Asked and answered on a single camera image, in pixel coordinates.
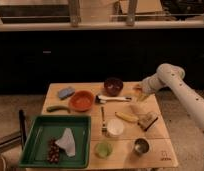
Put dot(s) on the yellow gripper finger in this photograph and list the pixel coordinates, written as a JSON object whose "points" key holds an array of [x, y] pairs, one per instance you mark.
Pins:
{"points": [[143, 97]]}

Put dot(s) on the orange apple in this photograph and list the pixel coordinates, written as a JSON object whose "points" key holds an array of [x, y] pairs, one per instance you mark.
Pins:
{"points": [[137, 88]]}

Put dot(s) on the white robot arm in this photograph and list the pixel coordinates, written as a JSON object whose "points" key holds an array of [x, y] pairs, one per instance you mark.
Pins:
{"points": [[168, 75]]}

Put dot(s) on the white plastic cup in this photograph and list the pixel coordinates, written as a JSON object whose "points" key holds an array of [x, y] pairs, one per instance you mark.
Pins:
{"points": [[115, 127]]}

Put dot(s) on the metal cup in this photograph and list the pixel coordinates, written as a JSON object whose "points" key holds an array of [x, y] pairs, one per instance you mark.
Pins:
{"points": [[141, 146]]}

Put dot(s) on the green plastic cup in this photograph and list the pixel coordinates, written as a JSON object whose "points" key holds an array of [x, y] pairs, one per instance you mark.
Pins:
{"points": [[103, 149]]}

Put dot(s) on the wooden block brush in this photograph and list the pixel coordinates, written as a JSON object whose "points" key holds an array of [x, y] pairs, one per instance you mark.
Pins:
{"points": [[146, 121]]}

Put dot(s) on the yellow banana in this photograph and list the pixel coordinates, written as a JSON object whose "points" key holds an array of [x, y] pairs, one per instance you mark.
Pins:
{"points": [[126, 117]]}

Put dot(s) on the dark brown bowl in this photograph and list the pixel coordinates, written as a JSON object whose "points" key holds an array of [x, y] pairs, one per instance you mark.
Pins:
{"points": [[113, 86]]}

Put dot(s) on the metal fork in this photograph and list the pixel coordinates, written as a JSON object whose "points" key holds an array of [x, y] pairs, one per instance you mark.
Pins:
{"points": [[103, 120]]}

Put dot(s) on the orange bowl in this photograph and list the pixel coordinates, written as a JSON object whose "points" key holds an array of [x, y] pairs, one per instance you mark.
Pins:
{"points": [[81, 101]]}

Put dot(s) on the blue sponge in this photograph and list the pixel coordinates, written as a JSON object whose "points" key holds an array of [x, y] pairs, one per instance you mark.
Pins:
{"points": [[66, 92]]}

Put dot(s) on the green cucumber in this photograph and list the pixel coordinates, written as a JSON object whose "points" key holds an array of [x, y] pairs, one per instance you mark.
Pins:
{"points": [[56, 108]]}

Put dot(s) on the white cloth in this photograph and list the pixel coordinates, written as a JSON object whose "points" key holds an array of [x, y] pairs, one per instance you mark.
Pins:
{"points": [[67, 143]]}

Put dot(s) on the green plastic tray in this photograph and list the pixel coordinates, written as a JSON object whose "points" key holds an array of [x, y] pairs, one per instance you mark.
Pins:
{"points": [[45, 131]]}

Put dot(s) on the red grapes bunch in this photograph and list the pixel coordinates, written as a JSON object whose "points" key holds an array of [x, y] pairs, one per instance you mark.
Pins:
{"points": [[53, 152]]}

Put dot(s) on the black chair frame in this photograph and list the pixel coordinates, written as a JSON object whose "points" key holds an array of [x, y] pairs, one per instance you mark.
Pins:
{"points": [[16, 138]]}

